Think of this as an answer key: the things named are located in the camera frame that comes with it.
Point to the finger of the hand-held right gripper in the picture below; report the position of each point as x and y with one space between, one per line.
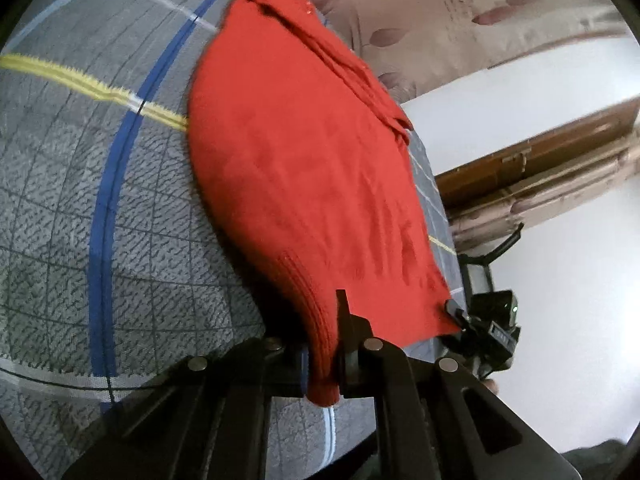
456 312

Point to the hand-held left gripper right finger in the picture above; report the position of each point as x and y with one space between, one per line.
351 360

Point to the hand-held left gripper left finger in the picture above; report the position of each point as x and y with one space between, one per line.
292 371

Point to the red knitted sweater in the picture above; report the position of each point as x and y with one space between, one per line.
310 175

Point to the person's dark green jacket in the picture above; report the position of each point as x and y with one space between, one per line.
600 462

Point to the grey plaid bed sheet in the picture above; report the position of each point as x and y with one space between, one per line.
90 210

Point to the beige leaf print curtain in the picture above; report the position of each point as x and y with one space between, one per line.
425 20

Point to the black metal frame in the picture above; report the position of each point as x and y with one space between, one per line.
487 255

